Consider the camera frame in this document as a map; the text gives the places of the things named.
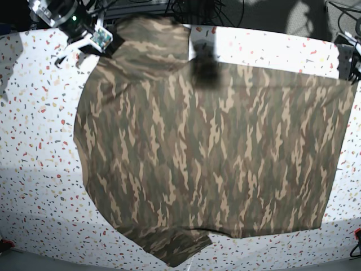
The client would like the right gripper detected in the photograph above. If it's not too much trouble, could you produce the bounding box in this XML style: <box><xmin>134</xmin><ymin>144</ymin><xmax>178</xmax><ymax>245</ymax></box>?
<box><xmin>55</xmin><ymin>16</ymin><xmax>124</xmax><ymax>68</ymax></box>

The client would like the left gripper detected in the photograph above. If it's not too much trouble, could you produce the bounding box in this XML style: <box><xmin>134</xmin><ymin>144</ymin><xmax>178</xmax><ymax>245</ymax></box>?
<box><xmin>337</xmin><ymin>32</ymin><xmax>360</xmax><ymax>84</ymax></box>

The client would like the camouflage T-shirt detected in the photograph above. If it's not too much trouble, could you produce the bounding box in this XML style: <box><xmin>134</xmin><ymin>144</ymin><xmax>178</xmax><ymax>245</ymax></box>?
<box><xmin>74</xmin><ymin>16</ymin><xmax>356</xmax><ymax>267</ymax></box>

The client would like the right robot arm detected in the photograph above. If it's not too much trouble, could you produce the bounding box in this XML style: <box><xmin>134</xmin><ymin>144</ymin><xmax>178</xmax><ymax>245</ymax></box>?
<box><xmin>28</xmin><ymin>1</ymin><xmax>124</xmax><ymax>67</ymax></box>

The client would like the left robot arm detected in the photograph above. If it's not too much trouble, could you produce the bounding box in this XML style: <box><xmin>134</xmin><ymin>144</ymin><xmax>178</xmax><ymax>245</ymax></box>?
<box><xmin>335</xmin><ymin>1</ymin><xmax>360</xmax><ymax>85</ymax></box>

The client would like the black power strip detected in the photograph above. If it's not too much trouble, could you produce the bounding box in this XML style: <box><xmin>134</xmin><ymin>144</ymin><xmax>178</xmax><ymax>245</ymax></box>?
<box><xmin>104</xmin><ymin>10</ymin><xmax>165</xmax><ymax>20</ymax></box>

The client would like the red clamp right corner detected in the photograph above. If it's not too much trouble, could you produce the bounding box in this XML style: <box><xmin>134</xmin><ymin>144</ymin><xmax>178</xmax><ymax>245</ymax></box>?
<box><xmin>354</xmin><ymin>228</ymin><xmax>361</xmax><ymax>243</ymax></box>

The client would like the red clamp corner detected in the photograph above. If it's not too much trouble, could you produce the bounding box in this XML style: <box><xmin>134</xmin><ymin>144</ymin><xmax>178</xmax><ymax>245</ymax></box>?
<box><xmin>0</xmin><ymin>239</ymin><xmax>14</xmax><ymax>253</ymax></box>
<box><xmin>354</xmin><ymin>228</ymin><xmax>361</xmax><ymax>243</ymax></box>

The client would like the red clamp left corner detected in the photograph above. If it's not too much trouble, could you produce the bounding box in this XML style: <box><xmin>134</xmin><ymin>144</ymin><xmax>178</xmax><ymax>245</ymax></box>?
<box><xmin>0</xmin><ymin>239</ymin><xmax>14</xmax><ymax>253</ymax></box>

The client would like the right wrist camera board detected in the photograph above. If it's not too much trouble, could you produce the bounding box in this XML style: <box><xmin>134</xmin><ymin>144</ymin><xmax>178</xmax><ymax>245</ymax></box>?
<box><xmin>91</xmin><ymin>25</ymin><xmax>113</xmax><ymax>53</ymax></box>

